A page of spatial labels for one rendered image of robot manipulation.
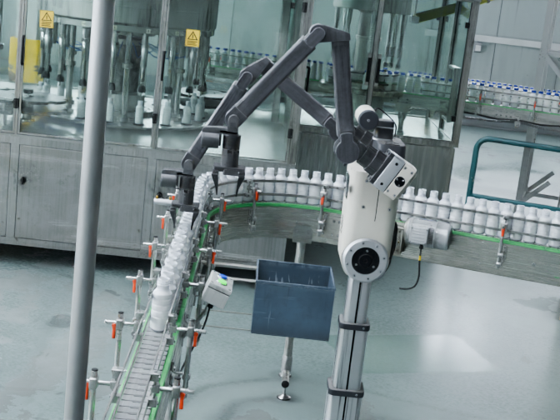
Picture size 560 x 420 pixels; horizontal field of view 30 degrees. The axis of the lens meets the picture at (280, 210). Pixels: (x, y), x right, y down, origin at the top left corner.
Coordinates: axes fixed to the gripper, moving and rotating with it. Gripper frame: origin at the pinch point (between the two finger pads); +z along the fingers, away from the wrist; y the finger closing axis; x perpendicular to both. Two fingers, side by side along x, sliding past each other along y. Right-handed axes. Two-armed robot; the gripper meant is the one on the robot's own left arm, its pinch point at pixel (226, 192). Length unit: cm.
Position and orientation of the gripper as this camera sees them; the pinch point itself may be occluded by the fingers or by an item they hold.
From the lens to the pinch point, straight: 341.9
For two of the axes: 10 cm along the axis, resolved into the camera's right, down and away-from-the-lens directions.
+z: -1.1, 9.7, 2.2
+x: 0.0, -2.2, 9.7
